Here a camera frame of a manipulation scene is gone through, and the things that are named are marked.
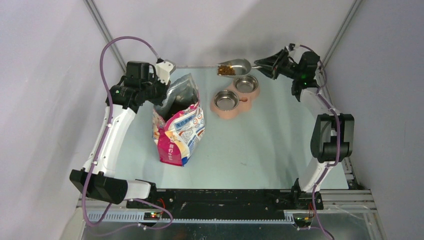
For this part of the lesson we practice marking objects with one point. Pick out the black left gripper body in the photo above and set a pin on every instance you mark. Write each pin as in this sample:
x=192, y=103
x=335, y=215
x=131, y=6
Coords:
x=155, y=90

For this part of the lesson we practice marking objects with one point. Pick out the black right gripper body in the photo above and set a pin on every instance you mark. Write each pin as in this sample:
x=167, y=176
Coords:
x=287, y=68

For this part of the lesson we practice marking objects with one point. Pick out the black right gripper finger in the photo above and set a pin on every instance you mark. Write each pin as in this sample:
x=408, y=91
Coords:
x=269, y=64
x=271, y=72

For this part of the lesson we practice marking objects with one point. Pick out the metal food scoop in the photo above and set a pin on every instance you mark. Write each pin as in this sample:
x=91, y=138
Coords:
x=241, y=66

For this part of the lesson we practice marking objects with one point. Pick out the pet food bag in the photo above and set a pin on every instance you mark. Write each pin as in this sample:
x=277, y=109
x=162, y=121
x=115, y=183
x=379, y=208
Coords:
x=179, y=123

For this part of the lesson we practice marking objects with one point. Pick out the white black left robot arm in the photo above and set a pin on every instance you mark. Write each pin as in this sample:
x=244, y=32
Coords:
x=96, y=179

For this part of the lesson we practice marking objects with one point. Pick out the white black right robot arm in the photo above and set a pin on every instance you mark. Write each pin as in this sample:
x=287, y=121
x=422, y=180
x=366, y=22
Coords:
x=333, y=133

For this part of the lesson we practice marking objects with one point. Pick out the brown pet food kibble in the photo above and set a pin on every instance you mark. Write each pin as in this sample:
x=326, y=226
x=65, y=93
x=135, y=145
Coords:
x=226, y=70

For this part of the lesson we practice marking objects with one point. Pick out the steel bowl far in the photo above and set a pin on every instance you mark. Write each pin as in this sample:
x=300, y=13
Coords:
x=246, y=84

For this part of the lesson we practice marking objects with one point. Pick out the steel bowl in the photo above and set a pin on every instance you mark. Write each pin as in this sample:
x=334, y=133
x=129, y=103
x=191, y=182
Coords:
x=225, y=100
x=246, y=84

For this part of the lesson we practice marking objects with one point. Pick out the steel bowl near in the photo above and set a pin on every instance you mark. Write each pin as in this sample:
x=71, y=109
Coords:
x=225, y=100

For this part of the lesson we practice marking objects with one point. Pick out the pink double bowl stand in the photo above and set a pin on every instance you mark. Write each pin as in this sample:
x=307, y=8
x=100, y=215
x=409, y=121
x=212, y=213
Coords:
x=245, y=103

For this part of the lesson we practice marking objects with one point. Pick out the left circuit board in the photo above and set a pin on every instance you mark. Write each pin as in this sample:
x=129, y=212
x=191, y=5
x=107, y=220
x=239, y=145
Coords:
x=152, y=216

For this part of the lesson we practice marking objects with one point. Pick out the circuit board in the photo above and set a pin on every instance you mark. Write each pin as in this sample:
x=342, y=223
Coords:
x=152, y=216
x=303, y=222

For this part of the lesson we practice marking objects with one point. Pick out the right circuit board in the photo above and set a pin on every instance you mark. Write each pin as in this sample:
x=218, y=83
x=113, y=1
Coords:
x=303, y=222

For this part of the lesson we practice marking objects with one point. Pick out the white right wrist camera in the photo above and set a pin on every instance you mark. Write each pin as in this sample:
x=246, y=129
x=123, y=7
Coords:
x=293, y=47

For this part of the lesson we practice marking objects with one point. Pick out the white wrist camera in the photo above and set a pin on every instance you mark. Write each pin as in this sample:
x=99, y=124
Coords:
x=164, y=69
x=293, y=47

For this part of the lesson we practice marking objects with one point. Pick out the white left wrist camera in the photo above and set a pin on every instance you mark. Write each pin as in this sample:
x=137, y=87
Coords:
x=164, y=69

